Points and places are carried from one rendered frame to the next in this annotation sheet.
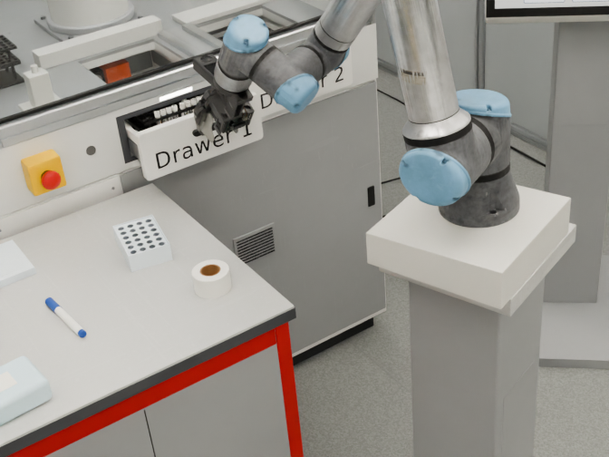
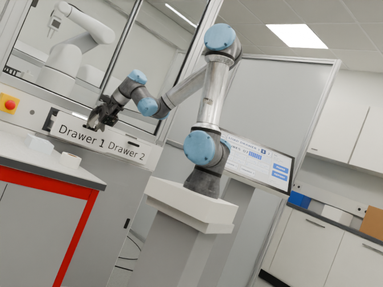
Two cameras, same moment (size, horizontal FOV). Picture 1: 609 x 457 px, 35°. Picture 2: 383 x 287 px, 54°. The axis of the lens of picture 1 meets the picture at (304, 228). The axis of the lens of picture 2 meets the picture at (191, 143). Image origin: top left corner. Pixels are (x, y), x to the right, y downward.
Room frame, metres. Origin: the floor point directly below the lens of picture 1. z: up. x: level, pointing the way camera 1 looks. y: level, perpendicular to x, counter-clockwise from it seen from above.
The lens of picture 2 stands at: (0.06, 0.08, 0.95)
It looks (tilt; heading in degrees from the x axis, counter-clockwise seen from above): 2 degrees up; 349
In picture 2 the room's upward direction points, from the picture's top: 22 degrees clockwise
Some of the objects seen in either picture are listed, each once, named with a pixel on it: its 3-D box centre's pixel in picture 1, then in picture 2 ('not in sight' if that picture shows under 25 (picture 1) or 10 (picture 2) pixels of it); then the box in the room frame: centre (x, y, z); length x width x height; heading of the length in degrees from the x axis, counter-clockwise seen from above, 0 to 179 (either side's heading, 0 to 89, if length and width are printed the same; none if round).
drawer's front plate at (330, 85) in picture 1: (300, 79); (127, 148); (2.12, -0.02, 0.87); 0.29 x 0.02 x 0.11; 121
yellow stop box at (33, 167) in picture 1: (43, 172); (7, 103); (1.77, 0.52, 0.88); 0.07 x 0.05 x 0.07; 121
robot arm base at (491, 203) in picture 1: (478, 183); (204, 181); (1.55, -0.33, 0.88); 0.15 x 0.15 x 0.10
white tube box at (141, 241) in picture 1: (141, 242); (39, 144); (1.62, 0.32, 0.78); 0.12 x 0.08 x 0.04; 20
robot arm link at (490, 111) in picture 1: (476, 129); (213, 154); (1.55, -0.32, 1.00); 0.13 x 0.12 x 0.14; 145
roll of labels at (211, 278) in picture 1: (211, 278); (70, 160); (1.47, 0.18, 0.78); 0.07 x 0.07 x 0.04
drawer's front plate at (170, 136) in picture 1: (201, 135); (83, 132); (1.88, 0.20, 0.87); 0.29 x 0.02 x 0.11; 121
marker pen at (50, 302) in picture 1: (65, 316); not in sight; (1.42, 0.45, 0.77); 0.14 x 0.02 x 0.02; 36
